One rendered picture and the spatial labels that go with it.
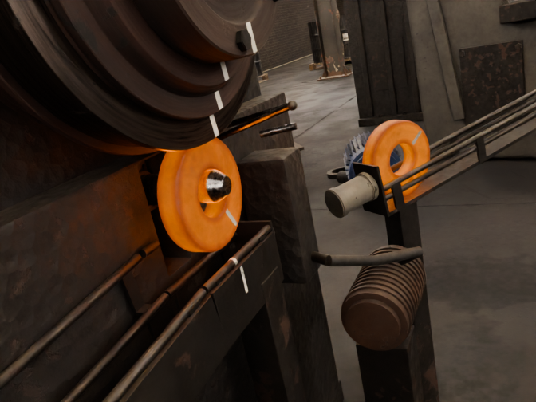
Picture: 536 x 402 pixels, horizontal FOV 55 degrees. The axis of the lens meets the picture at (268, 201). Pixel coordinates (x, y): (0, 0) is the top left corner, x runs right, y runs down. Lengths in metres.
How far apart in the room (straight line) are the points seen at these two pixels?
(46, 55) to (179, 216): 0.24
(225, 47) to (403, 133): 0.57
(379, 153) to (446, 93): 2.35
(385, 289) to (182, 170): 0.47
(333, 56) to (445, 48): 6.37
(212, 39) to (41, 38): 0.16
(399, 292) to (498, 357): 0.75
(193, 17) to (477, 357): 1.36
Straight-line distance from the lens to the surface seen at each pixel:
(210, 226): 0.68
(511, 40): 3.20
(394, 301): 0.94
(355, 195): 0.98
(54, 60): 0.50
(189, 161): 0.64
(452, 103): 3.32
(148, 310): 0.67
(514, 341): 1.73
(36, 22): 0.50
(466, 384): 1.57
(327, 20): 9.54
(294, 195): 0.87
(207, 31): 0.54
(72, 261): 0.62
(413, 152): 1.08
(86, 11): 0.51
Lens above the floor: 1.00
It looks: 18 degrees down
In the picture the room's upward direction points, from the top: 12 degrees counter-clockwise
